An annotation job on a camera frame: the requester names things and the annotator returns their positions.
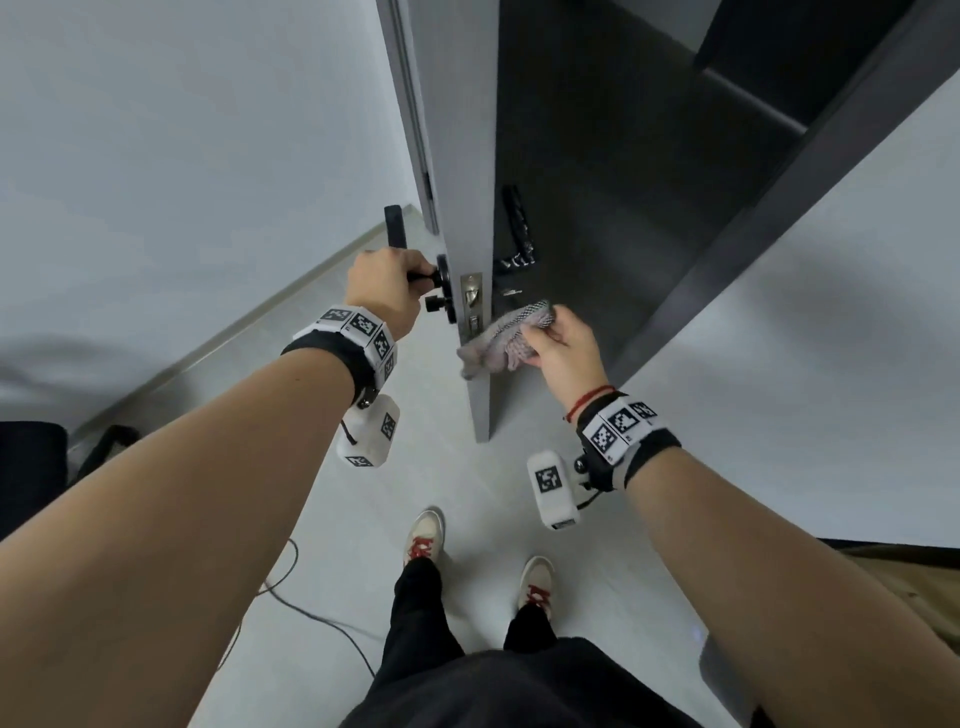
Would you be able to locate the person's right forearm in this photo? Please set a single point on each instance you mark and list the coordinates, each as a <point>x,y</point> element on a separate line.
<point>787,600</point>

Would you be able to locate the black clothing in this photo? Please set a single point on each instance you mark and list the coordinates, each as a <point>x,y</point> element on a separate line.
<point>510,682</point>

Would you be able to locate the wooden table with black frame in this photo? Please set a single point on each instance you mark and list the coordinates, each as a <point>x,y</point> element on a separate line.
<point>907,592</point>

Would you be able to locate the grey cleaning cloth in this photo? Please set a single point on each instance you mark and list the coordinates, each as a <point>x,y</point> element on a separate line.
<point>499,337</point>

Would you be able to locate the steel latch plate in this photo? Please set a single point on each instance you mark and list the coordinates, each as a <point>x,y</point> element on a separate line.
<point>471,300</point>

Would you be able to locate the black white marker wristband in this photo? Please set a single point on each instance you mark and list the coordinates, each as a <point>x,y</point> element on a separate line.
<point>626,442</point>
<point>345,345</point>

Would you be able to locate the person's left forearm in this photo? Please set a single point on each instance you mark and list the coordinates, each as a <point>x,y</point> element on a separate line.
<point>165,562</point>

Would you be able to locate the person's left hand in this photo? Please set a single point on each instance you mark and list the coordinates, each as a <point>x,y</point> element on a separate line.
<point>390,289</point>

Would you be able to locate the black office chair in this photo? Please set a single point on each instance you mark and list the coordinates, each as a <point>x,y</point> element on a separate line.
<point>30,480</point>

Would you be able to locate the person's right hand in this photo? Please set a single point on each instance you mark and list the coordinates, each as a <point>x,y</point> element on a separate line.
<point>574,367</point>

